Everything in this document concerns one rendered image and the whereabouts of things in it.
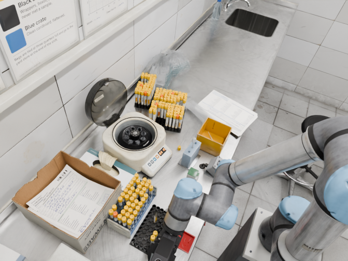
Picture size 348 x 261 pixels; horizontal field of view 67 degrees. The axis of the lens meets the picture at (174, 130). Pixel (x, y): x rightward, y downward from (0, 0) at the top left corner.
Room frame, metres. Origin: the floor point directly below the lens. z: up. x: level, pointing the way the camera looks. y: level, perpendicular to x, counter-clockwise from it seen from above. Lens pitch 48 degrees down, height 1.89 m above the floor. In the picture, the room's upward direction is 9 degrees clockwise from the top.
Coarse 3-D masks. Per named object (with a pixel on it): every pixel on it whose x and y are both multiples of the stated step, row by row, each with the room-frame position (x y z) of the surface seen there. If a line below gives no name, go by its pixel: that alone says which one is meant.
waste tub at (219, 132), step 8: (208, 120) 0.94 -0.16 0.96; (200, 128) 0.86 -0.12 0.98; (208, 128) 0.93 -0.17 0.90; (216, 128) 0.92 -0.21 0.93; (224, 128) 0.91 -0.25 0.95; (200, 136) 0.81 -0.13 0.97; (208, 136) 0.90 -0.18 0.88; (216, 136) 0.91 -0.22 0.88; (224, 136) 0.90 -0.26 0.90; (208, 144) 0.80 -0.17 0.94; (216, 144) 0.78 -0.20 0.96; (224, 144) 0.83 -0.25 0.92; (208, 152) 0.79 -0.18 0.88; (216, 152) 0.78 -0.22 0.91
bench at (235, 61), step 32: (224, 0) 2.68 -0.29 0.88; (256, 0) 2.80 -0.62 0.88; (192, 32) 1.96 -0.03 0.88; (224, 32) 2.04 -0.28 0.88; (256, 32) 2.47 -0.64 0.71; (192, 64) 1.52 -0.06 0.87; (224, 64) 1.58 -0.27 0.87; (256, 64) 1.64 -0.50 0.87; (128, 96) 1.11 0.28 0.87; (192, 96) 1.20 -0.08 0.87; (256, 96) 1.29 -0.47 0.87; (96, 128) 0.84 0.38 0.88; (192, 128) 0.94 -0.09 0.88; (160, 192) 0.55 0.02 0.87; (0, 224) 0.32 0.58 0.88; (32, 224) 0.34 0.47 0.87; (192, 224) 0.43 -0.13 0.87; (32, 256) 0.23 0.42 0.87; (96, 256) 0.26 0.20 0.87; (128, 256) 0.28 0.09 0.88
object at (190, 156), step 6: (192, 144) 0.75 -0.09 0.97; (198, 144) 0.76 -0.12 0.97; (186, 150) 0.71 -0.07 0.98; (192, 150) 0.72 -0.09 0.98; (198, 150) 0.76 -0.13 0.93; (186, 156) 0.69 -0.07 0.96; (192, 156) 0.70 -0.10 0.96; (198, 156) 0.76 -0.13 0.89; (180, 162) 0.71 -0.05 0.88; (186, 162) 0.69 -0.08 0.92; (192, 162) 0.72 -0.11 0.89; (186, 168) 0.68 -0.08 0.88
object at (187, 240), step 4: (184, 232) 0.39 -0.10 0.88; (180, 236) 0.38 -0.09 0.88; (184, 236) 0.38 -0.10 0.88; (188, 236) 0.38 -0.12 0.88; (192, 236) 0.38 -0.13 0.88; (184, 240) 0.36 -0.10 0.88; (188, 240) 0.36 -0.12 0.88; (192, 240) 0.37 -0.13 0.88; (180, 244) 0.34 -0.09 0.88; (184, 244) 0.35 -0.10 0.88; (188, 244) 0.35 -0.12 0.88; (180, 248) 0.33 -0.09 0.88; (184, 248) 0.33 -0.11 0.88; (188, 248) 0.34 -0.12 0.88; (188, 252) 0.32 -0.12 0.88
